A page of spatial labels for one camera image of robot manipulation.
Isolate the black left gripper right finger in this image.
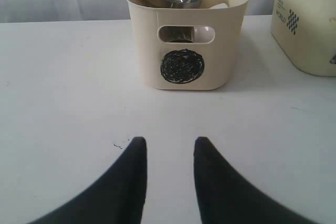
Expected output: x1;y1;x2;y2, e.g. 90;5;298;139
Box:
193;136;312;223

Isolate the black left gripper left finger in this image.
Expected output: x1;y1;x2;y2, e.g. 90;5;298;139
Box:
33;137;147;223

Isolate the white ceramic bowl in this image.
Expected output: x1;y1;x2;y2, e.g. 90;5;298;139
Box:
192;3;228;44

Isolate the steel mug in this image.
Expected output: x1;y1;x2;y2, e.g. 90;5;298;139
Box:
159;26;194;43

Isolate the cream bin with circle mark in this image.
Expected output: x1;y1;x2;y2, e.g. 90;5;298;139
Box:
127;0;248;90

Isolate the cream bin with triangle mark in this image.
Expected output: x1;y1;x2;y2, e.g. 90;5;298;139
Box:
271;0;335;77

